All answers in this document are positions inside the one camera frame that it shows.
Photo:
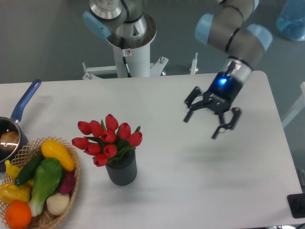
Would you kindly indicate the green bok choy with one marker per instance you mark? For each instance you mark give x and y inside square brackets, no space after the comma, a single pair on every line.
[46,179]

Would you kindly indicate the dark green cucumber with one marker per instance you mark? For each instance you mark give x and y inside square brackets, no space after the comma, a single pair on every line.
[28,171]

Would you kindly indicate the red tulip bouquet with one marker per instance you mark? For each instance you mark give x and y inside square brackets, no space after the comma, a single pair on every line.
[107,141]

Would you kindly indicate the yellow squash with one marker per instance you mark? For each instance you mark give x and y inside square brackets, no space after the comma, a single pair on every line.
[53,149]

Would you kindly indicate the small yellow banana pepper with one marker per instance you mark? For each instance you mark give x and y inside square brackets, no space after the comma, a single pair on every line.
[11,169]

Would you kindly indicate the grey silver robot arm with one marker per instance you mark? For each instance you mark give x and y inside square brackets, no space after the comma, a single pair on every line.
[245,47]

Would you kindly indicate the blue handled saucepan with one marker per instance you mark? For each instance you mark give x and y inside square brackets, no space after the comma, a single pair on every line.
[12,124]

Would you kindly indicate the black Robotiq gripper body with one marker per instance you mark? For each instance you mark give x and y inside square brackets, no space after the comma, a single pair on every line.
[222,92]

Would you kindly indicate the blue translucent bag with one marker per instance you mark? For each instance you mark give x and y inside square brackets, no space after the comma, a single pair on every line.
[291,21]

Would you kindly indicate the black device at edge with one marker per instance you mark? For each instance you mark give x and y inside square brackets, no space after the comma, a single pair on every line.
[297,205]

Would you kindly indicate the white garlic bulb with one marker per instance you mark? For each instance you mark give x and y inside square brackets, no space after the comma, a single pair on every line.
[57,203]

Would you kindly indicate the woven wicker basket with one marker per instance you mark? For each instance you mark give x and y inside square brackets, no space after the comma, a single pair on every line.
[45,220]

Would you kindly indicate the white frame bar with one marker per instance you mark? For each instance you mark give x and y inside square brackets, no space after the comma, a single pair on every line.
[295,108]

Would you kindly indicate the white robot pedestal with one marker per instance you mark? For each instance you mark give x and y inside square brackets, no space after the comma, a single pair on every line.
[131,44]

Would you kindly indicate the brown bread roll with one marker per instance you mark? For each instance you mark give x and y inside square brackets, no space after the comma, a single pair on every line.
[9,141]

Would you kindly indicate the orange fruit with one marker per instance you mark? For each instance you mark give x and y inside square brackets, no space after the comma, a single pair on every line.
[18,215]

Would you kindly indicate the dark grey ribbed vase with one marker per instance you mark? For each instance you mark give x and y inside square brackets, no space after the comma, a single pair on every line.
[123,172]

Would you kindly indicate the purple red radish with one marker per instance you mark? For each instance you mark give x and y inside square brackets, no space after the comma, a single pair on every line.
[68,183]

